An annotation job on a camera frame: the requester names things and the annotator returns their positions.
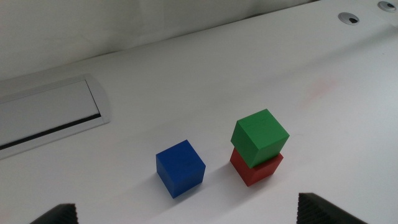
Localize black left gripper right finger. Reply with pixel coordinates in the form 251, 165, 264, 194
297, 192, 369, 224

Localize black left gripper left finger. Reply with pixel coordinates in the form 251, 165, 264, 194
29, 203, 78, 224

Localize red cube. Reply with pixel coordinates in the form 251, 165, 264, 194
229, 147, 284, 187

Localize green cube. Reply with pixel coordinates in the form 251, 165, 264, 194
230, 108, 290, 169

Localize blue cube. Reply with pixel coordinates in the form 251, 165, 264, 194
155, 139, 206, 199

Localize white backdrop curtain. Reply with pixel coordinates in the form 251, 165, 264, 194
0, 0, 321, 82

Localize silver table cable flap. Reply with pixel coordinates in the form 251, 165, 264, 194
0, 73, 112, 161

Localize grey round cable grommet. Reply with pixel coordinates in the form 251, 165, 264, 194
338, 12, 360, 26
377, 1, 397, 13

